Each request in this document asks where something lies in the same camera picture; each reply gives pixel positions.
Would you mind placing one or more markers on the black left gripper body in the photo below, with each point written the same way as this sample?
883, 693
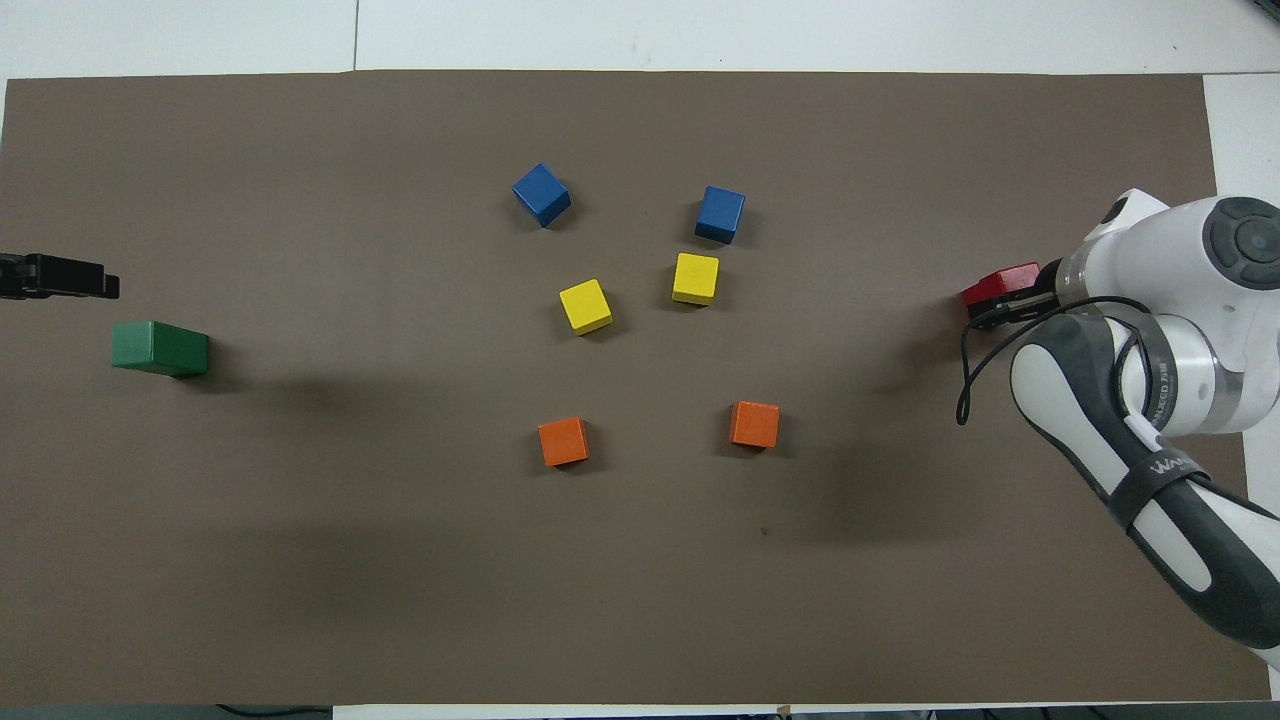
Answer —
15, 277

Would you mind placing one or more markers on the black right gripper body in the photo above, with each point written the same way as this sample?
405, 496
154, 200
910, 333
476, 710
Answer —
1052, 285

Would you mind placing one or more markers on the green wooden block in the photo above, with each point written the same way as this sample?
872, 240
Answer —
195, 355
135, 345

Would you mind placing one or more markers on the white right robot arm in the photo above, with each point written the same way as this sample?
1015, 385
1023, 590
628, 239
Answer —
1130, 250

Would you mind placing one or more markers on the orange wooden block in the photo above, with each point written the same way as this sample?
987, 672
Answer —
563, 441
754, 424

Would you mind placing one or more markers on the blue wooden block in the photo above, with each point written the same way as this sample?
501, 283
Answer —
720, 213
541, 194

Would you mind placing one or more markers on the yellow wooden block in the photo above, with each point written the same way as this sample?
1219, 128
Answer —
585, 306
695, 278

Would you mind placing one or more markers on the brown table mat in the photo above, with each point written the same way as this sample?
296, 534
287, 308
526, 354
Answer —
640, 600

